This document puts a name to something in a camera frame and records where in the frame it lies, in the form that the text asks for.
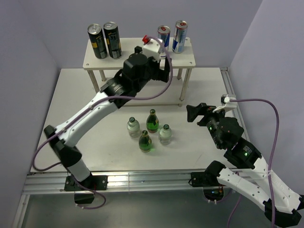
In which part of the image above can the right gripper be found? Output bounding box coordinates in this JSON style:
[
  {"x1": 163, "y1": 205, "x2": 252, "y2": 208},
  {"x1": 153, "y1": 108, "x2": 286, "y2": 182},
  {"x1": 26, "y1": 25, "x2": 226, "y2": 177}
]
[{"x1": 185, "y1": 102, "x2": 228, "y2": 148}]

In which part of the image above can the silver can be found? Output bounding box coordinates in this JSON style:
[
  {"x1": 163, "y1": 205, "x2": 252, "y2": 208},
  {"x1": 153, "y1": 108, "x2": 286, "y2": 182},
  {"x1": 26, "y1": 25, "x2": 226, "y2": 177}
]
[
  {"x1": 157, "y1": 25, "x2": 171, "y2": 51},
  {"x1": 172, "y1": 20, "x2": 188, "y2": 54}
]

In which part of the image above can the clear soda bottle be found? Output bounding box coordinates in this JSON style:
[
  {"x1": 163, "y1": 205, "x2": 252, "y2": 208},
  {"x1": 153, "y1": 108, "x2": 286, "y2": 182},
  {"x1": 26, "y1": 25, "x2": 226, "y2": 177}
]
[
  {"x1": 127, "y1": 117, "x2": 141, "y2": 138},
  {"x1": 159, "y1": 124, "x2": 172, "y2": 145}
]

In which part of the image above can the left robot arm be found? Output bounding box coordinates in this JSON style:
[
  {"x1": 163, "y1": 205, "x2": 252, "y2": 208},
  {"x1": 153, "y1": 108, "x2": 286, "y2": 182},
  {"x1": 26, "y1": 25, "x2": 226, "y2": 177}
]
[{"x1": 44, "y1": 47, "x2": 173, "y2": 190}]

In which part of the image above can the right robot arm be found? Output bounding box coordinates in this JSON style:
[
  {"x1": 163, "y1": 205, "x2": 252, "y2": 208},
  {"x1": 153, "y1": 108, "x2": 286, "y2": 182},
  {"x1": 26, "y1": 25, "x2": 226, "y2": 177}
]
[{"x1": 186, "y1": 103, "x2": 304, "y2": 228}]

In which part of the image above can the white two-tier shelf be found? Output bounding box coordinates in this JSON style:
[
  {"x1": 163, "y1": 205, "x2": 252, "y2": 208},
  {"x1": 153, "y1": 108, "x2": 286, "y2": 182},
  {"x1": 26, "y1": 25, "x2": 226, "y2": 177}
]
[{"x1": 83, "y1": 37, "x2": 196, "y2": 106}]

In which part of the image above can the green glass bottle rear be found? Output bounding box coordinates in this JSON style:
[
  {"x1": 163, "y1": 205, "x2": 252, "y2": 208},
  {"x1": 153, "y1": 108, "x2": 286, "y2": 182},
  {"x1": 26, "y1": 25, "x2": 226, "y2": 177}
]
[{"x1": 146, "y1": 109, "x2": 159, "y2": 133}]

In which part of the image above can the green glass bottle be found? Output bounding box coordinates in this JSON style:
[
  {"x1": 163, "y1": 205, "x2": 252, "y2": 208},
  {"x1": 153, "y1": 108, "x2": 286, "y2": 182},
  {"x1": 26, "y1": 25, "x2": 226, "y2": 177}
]
[
  {"x1": 139, "y1": 130, "x2": 152, "y2": 152},
  {"x1": 146, "y1": 109, "x2": 159, "y2": 133}
]

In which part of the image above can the black can right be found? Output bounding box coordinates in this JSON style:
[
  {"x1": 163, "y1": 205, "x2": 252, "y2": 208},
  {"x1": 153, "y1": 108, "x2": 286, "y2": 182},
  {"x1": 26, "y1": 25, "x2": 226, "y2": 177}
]
[{"x1": 103, "y1": 21, "x2": 122, "y2": 59}]

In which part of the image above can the black can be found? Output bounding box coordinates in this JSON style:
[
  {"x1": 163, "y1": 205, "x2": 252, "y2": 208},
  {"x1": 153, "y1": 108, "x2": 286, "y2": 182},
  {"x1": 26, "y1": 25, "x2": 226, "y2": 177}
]
[
  {"x1": 103, "y1": 21, "x2": 122, "y2": 59},
  {"x1": 87, "y1": 24, "x2": 107, "y2": 59}
]

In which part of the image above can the green glass bottle front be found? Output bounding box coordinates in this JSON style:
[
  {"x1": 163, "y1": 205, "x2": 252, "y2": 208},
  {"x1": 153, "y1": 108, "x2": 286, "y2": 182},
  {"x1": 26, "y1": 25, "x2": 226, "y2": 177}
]
[{"x1": 139, "y1": 130, "x2": 152, "y2": 152}]

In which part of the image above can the black can left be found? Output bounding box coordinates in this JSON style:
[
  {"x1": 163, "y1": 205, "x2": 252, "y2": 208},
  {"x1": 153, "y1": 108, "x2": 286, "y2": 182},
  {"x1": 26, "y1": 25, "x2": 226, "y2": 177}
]
[{"x1": 87, "y1": 24, "x2": 107, "y2": 59}]

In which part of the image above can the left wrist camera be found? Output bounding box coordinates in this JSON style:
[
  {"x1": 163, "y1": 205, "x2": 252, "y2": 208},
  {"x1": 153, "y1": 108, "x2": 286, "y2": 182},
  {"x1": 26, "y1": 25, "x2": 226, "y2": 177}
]
[{"x1": 142, "y1": 35, "x2": 163, "y2": 62}]

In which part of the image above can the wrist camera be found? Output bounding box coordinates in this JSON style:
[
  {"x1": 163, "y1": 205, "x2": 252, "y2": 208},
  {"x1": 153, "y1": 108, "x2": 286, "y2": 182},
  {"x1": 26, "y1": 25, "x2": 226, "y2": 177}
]
[
  {"x1": 212, "y1": 94, "x2": 237, "y2": 113},
  {"x1": 142, "y1": 35, "x2": 163, "y2": 62}
]

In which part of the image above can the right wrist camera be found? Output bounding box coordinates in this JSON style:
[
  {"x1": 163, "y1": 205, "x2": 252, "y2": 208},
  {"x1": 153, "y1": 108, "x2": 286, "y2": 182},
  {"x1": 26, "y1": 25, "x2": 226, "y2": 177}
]
[{"x1": 212, "y1": 94, "x2": 237, "y2": 113}]

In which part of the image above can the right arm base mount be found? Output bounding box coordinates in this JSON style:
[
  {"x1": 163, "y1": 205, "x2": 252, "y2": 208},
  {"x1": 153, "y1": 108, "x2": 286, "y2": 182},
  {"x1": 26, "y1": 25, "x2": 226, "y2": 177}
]
[{"x1": 188, "y1": 171, "x2": 225, "y2": 204}]

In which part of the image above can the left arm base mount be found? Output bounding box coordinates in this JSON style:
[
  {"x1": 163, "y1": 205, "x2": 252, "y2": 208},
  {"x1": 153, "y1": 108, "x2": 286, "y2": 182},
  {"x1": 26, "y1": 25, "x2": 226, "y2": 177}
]
[{"x1": 64, "y1": 174, "x2": 108, "y2": 209}]

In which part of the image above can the aluminium rail frame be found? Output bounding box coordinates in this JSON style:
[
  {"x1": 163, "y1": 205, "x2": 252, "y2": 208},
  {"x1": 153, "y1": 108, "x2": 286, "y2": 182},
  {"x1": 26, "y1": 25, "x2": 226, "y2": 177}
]
[{"x1": 11, "y1": 67, "x2": 281, "y2": 228}]

